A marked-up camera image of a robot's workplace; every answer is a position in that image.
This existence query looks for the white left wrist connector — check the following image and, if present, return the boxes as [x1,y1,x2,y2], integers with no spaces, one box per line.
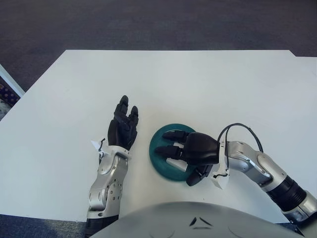
[91,138,109,159]

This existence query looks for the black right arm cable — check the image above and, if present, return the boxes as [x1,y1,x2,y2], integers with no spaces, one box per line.
[217,122,264,152]

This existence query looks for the grey robot torso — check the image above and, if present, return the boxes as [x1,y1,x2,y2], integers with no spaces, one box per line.
[89,201,305,238]

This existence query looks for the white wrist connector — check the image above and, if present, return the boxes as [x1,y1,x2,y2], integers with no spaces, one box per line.
[210,141,231,190]
[91,138,109,159]

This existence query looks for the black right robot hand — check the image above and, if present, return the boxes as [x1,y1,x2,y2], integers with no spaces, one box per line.
[154,130,221,187]

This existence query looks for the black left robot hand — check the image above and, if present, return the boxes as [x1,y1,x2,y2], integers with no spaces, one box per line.
[107,95,139,151]

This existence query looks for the white right wrist connector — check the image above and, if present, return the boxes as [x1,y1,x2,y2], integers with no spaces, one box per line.
[210,141,231,190]

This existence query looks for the white shelf with patterned items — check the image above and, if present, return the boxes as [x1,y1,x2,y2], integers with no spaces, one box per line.
[0,63,25,121]

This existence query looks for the teal green round plate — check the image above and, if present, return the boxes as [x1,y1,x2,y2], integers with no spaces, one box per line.
[149,123,199,183]

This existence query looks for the white charger plug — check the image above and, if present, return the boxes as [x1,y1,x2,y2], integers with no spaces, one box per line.
[165,141,189,172]

